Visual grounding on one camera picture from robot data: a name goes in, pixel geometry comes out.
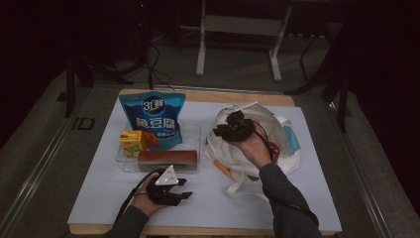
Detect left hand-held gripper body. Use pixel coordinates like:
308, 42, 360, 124
146, 165, 180, 206

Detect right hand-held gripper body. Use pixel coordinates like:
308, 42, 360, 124
226, 100, 260, 143

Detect white canvas tote bag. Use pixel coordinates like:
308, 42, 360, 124
203, 103, 302, 202

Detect brown box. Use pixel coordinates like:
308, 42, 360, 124
137, 149, 199, 173

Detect clear plastic tray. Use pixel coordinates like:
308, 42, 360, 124
115, 122, 202, 175

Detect blue snack pouch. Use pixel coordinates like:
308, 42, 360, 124
118, 91, 186, 152

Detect person's left hand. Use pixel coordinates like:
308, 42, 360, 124
132, 179, 166, 217

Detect person's right hand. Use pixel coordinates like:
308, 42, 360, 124
231, 132, 274, 170

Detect white metal stand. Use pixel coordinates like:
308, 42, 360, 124
195, 0, 293, 83

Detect black stand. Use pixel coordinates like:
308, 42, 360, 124
296, 65, 351, 133
63, 56, 135, 118

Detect right hand-held gripper cable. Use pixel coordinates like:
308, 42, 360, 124
242, 118, 320, 227

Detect hand-held gripper cable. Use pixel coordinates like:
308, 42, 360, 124
242, 118, 320, 227
113, 168, 166, 226

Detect left hand-held gripper cable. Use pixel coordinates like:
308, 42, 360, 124
113, 168, 166, 226

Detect black floor cables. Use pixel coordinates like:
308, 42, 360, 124
145, 43, 174, 91

